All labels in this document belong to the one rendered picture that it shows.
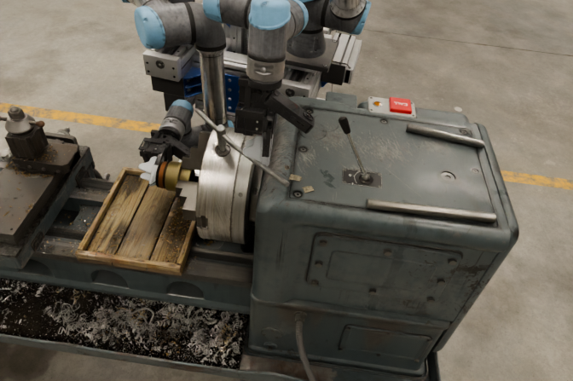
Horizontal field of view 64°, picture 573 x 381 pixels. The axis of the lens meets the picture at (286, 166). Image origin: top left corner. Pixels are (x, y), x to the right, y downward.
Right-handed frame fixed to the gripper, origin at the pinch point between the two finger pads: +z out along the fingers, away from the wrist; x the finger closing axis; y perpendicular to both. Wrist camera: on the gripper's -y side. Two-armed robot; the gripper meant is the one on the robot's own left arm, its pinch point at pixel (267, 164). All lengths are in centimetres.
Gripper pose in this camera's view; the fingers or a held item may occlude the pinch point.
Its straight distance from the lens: 102.0
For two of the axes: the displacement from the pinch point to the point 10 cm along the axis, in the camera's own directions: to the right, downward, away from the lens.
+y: -9.9, -1.3, 0.3
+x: -1.0, 4.9, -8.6
